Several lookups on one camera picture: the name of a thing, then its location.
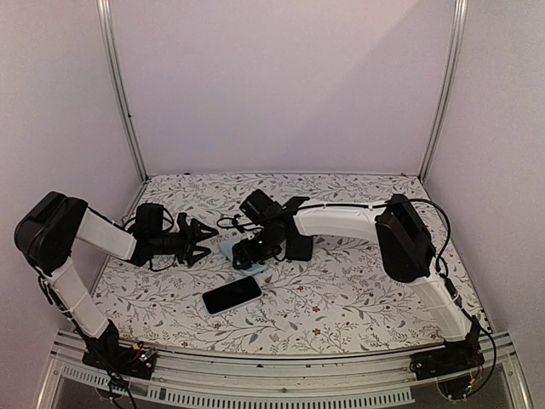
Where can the aluminium frame post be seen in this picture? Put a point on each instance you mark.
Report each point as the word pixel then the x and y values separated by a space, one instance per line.
pixel 115 69
pixel 453 55

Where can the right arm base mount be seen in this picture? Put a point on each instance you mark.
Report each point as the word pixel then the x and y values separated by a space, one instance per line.
pixel 462 356

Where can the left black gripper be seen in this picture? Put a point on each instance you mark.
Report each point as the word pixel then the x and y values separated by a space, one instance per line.
pixel 192 239

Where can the front aluminium rail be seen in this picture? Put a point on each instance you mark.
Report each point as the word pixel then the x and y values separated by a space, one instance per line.
pixel 201 379

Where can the floral patterned table mat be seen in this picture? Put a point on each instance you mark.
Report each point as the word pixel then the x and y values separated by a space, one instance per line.
pixel 340 302

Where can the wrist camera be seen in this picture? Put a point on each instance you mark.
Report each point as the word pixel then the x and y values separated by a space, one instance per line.
pixel 258 206
pixel 148 221

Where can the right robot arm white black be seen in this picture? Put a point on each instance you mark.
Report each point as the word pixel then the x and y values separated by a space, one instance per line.
pixel 407 252

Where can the black cased phone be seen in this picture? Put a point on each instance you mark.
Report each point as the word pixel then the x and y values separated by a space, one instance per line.
pixel 299 248

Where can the light blue cased phone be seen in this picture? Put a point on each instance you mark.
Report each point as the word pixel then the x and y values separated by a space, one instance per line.
pixel 226 249

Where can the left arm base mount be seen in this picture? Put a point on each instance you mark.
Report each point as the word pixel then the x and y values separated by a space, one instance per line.
pixel 132 361

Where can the white cased phone on table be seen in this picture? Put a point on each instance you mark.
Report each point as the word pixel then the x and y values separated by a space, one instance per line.
pixel 232 295

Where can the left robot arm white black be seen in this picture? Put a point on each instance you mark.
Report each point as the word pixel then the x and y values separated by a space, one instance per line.
pixel 45 237

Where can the left aluminium frame post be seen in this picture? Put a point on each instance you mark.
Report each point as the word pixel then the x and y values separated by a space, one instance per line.
pixel 115 69

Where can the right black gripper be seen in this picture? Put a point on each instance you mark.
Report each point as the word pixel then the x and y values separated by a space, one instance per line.
pixel 247 256

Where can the right aluminium frame post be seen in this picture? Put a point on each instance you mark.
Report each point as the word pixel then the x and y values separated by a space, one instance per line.
pixel 453 55

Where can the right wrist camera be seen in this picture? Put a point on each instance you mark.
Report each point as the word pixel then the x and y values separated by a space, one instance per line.
pixel 258 206

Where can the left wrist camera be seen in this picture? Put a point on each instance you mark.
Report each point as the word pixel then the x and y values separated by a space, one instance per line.
pixel 148 221

